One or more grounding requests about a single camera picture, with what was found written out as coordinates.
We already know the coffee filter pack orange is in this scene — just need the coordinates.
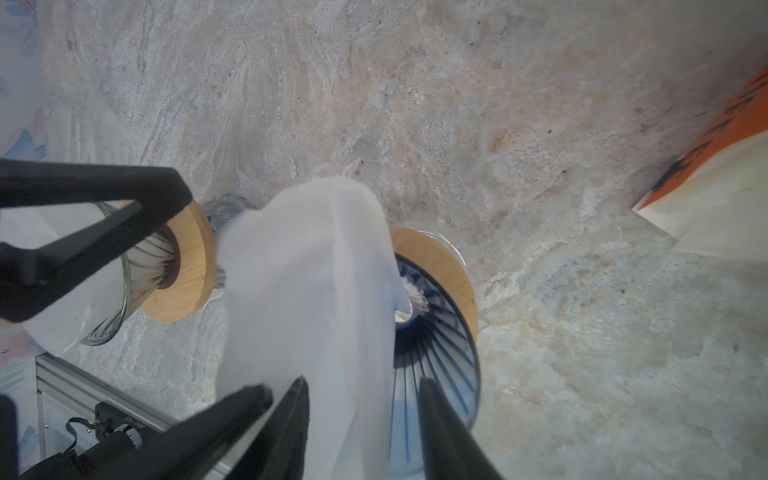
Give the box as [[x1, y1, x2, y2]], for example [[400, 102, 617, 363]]
[[633, 67, 767, 261]]

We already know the clear grey glass dripper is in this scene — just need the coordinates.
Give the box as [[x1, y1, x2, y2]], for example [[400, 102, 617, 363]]
[[79, 226, 179, 346]]

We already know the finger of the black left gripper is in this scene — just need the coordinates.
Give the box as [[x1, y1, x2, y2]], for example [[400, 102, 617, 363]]
[[1, 159, 192, 323], [89, 385, 273, 479]]

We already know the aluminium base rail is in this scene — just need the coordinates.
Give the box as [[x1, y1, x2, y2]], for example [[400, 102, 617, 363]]
[[32, 352, 235, 480]]

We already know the blue glass dripper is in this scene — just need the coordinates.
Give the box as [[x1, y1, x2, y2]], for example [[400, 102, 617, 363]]
[[387, 254, 481, 479]]

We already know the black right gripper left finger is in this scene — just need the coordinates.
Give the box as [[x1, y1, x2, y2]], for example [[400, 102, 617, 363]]
[[227, 377, 310, 480]]

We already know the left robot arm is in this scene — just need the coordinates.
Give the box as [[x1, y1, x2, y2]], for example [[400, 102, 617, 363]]
[[1, 159, 273, 479]]

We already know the wooden dripper holder ring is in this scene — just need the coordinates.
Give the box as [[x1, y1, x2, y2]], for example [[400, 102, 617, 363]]
[[119, 199, 218, 323]]

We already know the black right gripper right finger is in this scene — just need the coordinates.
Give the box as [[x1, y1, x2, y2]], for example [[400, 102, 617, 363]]
[[418, 378, 503, 480]]

